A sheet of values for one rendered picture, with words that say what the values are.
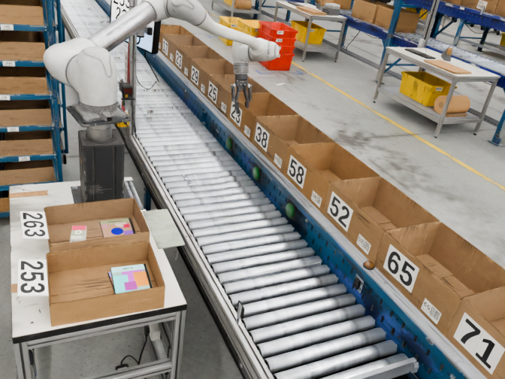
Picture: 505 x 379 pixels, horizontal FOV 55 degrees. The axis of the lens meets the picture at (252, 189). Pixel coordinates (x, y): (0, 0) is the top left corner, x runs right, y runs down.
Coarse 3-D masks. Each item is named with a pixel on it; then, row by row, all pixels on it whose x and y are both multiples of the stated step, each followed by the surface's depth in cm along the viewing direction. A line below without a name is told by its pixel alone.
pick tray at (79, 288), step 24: (48, 264) 179; (72, 264) 184; (96, 264) 188; (120, 264) 191; (48, 288) 162; (72, 288) 176; (96, 288) 177; (72, 312) 160; (96, 312) 164; (120, 312) 168
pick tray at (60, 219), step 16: (48, 208) 204; (64, 208) 207; (80, 208) 210; (96, 208) 213; (112, 208) 217; (128, 208) 220; (48, 224) 207; (64, 224) 209; (80, 224) 211; (96, 224) 212; (144, 224) 204; (48, 240) 188; (64, 240) 199; (96, 240) 189; (112, 240) 192; (128, 240) 195; (144, 240) 198
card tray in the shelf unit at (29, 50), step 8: (0, 32) 293; (8, 32) 295; (16, 32) 297; (24, 32) 298; (32, 32) 300; (40, 32) 302; (0, 40) 295; (8, 40) 297; (16, 40) 299; (24, 40) 300; (32, 40) 302; (40, 40) 304; (0, 48) 271; (8, 48) 272; (16, 48) 274; (24, 48) 276; (32, 48) 278; (40, 48) 279; (0, 56) 273; (8, 56) 274; (16, 56) 276; (24, 56) 278; (32, 56) 280; (40, 56) 281
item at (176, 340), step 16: (144, 320) 174; (160, 320) 177; (176, 320) 180; (64, 336) 163; (80, 336) 165; (144, 336) 240; (176, 336) 184; (16, 352) 158; (32, 352) 221; (176, 352) 189; (32, 368) 185; (128, 368) 187; (144, 368) 188; (160, 368) 190; (176, 368) 195
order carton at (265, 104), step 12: (240, 96) 308; (252, 96) 312; (264, 96) 315; (228, 108) 308; (240, 108) 291; (252, 108) 316; (264, 108) 320; (276, 108) 311; (288, 108) 297; (240, 120) 293; (252, 120) 278; (252, 132) 280
